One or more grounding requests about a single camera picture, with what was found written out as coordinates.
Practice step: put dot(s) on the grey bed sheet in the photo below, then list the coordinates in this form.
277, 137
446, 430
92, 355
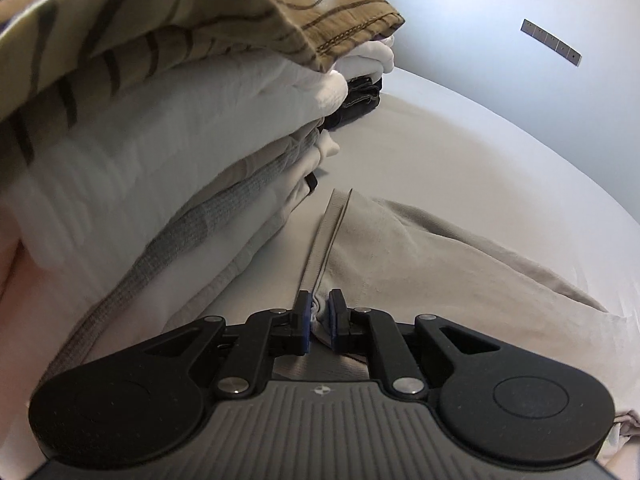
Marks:
428, 147

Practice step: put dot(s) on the white folded garment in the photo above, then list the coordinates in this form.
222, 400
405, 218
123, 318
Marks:
96, 198

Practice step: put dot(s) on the beige linen trousers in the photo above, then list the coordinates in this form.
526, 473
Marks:
405, 261

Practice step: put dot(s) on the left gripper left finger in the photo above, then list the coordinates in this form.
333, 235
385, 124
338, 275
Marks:
141, 403

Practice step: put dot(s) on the grey trimmed white garment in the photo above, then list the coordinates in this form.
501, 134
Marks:
185, 268

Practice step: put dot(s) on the brown striped folded shirt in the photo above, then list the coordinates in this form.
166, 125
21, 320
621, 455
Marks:
63, 61

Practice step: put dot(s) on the black folded garment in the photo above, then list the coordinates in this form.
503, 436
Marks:
363, 96

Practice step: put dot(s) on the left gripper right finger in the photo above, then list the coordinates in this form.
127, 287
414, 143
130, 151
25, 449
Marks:
506, 404

